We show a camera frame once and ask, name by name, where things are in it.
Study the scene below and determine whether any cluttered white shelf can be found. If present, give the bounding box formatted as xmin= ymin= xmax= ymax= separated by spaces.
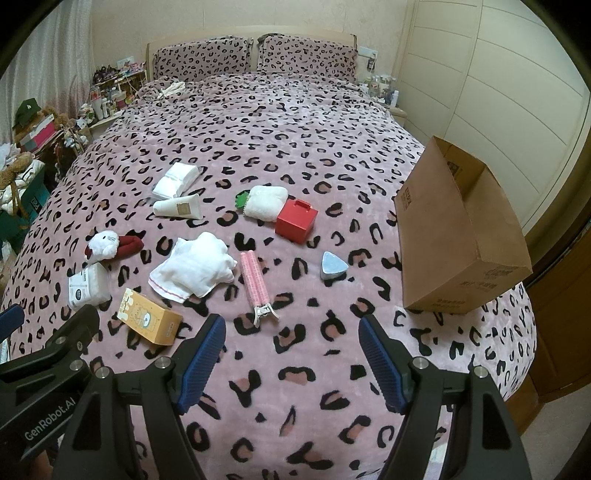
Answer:
xmin=90 ymin=58 xmax=148 ymax=123

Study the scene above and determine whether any cluster of small bottles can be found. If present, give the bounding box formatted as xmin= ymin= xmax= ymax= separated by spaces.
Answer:
xmin=358 ymin=71 xmax=400 ymax=109

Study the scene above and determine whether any pink hair clip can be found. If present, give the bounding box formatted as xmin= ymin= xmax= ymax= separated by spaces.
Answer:
xmin=240 ymin=250 xmax=280 ymax=328

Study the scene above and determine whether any cream cosmetic tube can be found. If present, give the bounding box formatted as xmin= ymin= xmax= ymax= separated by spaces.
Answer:
xmin=153 ymin=194 xmax=202 ymax=219

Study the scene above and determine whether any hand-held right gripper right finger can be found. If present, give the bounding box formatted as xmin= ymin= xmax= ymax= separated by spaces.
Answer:
xmin=358 ymin=314 xmax=534 ymax=480

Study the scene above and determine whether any white towel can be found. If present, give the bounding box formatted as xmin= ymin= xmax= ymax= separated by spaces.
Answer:
xmin=148 ymin=232 xmax=237 ymax=303

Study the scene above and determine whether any plastic tissue pack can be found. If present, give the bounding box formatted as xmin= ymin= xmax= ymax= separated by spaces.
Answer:
xmin=151 ymin=162 xmax=201 ymax=200

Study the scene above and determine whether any blue triangular box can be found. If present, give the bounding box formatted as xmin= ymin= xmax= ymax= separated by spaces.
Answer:
xmin=320 ymin=251 xmax=347 ymax=281

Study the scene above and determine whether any yellow carton box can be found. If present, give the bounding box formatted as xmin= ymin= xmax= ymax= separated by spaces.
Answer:
xmin=115 ymin=288 xmax=184 ymax=346

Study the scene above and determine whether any green cap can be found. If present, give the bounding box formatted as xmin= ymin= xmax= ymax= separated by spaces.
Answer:
xmin=14 ymin=99 xmax=44 ymax=127

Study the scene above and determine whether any pink shoebox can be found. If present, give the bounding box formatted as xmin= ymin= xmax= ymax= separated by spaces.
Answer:
xmin=18 ymin=115 xmax=58 ymax=151

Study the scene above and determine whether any pale curtain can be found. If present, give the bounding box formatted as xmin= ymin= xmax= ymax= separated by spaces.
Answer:
xmin=14 ymin=0 xmax=98 ymax=134

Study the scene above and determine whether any red box with handle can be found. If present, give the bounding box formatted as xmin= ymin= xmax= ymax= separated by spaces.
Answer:
xmin=275 ymin=198 xmax=319 ymax=244

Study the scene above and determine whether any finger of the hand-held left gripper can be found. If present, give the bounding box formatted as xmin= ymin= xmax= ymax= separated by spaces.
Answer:
xmin=0 ymin=305 xmax=101 ymax=384
xmin=0 ymin=305 xmax=25 ymax=341

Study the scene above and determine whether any white wardrobe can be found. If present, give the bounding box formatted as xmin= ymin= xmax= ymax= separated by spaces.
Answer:
xmin=397 ymin=0 xmax=591 ymax=232

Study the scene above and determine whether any brown cardboard box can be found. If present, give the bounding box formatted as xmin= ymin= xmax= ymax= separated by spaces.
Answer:
xmin=394 ymin=135 xmax=533 ymax=315

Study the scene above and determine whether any leopard print pillow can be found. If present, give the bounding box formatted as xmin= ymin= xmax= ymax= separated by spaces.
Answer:
xmin=256 ymin=33 xmax=358 ymax=81
xmin=152 ymin=38 xmax=252 ymax=79

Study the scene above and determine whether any green storage box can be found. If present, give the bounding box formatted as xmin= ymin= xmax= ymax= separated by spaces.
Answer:
xmin=0 ymin=166 xmax=49 ymax=245

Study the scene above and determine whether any white cat plush red bow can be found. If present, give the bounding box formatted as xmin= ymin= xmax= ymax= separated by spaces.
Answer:
xmin=85 ymin=229 xmax=144 ymax=263

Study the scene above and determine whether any wooden door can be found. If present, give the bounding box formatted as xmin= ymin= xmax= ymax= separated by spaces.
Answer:
xmin=522 ymin=222 xmax=591 ymax=402

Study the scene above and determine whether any white labelled cotton pad pack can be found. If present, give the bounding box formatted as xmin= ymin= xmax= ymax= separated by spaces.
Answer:
xmin=68 ymin=263 xmax=112 ymax=310

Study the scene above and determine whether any white radish plush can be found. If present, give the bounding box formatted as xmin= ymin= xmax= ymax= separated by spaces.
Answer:
xmin=235 ymin=185 xmax=289 ymax=221

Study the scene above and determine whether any small white cloth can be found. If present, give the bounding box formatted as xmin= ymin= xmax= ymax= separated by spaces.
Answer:
xmin=154 ymin=80 xmax=188 ymax=99

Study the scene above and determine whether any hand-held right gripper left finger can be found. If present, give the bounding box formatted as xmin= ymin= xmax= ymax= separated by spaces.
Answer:
xmin=53 ymin=314 xmax=227 ymax=480

